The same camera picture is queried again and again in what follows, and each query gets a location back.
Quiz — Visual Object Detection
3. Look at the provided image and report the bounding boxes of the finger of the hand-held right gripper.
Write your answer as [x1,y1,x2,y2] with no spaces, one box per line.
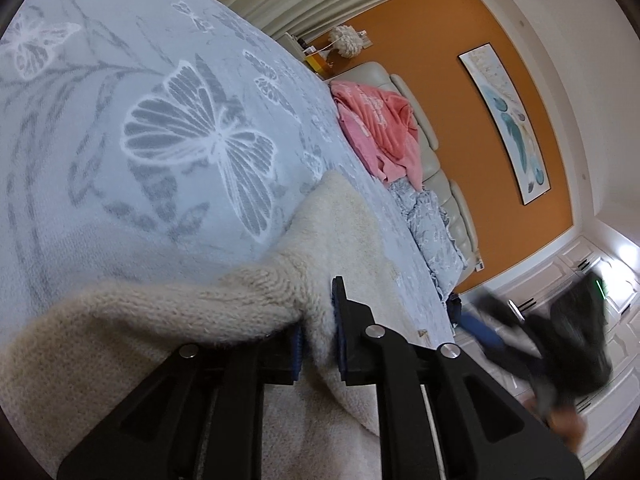
[474,294,527,333]
[457,310,532,378]

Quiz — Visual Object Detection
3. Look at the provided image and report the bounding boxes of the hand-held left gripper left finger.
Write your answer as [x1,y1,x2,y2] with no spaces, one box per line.
[56,322,304,480]

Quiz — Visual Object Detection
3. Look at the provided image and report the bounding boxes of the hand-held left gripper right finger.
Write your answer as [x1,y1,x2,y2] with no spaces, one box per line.
[331,276,586,480]

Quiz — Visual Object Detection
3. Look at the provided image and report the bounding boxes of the cream knitted sweater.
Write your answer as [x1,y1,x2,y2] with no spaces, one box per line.
[0,170,432,480]

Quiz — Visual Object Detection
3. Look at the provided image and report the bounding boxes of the person's right hand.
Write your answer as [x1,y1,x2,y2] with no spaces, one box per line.
[546,400,589,447]

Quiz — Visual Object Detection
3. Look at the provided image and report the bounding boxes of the blue-grey ruffled pillow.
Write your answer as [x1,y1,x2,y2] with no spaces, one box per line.
[389,180,472,302]

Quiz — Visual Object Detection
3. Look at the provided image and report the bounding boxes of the beige padded headboard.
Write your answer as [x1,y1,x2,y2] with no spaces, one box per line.
[324,61,484,275]

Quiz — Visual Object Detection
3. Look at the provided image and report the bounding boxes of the framed feather painting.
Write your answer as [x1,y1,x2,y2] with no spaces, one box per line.
[458,42,553,206]

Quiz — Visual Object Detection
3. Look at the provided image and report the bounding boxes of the pink cloth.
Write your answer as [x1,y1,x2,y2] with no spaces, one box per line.
[330,80,426,192]

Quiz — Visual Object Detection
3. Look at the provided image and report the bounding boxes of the grey butterfly print blanket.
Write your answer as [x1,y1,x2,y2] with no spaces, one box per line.
[0,0,457,357]

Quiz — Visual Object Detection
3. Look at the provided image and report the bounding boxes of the white nightstand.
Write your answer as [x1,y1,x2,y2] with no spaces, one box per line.
[276,32,332,80]

